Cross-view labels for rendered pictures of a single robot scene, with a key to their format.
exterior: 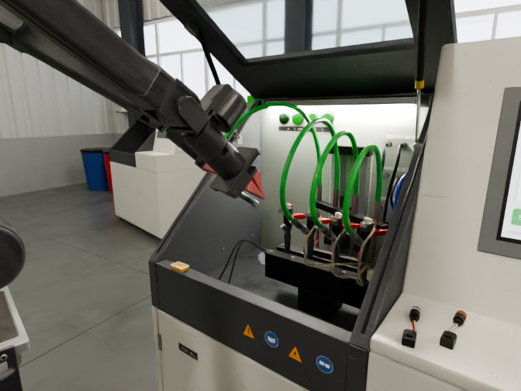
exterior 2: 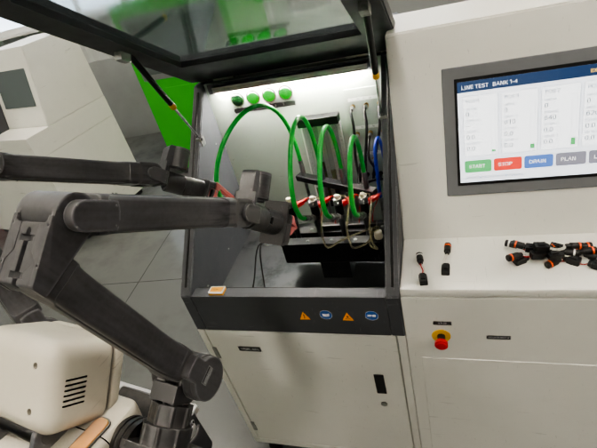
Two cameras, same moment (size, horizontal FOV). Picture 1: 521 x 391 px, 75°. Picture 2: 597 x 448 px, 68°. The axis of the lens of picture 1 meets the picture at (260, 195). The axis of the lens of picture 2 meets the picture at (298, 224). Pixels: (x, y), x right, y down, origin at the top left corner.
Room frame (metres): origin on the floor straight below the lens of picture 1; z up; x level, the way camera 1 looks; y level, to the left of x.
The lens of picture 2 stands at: (-0.23, 0.22, 1.85)
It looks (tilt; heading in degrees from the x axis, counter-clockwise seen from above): 33 degrees down; 346
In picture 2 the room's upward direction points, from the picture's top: 16 degrees counter-clockwise
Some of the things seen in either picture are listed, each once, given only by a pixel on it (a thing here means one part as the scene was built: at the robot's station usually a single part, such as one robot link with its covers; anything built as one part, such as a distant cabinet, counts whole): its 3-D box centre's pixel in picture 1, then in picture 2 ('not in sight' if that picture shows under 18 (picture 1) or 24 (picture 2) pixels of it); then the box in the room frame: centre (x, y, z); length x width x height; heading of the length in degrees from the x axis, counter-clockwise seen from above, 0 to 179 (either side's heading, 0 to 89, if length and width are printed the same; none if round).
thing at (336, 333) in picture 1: (237, 318); (289, 309); (0.79, 0.06, 0.87); 0.62 x 0.04 x 0.16; 53
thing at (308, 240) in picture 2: (321, 284); (337, 251); (0.91, -0.18, 0.91); 0.34 x 0.10 x 0.15; 53
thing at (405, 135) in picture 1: (398, 175); (368, 132); (1.04, -0.43, 1.20); 0.13 x 0.03 x 0.31; 53
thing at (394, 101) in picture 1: (331, 102); (286, 78); (1.19, -0.24, 1.43); 0.54 x 0.03 x 0.02; 53
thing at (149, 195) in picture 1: (153, 147); (5, 124); (4.20, 1.33, 1.00); 1.30 x 1.09 x 1.99; 44
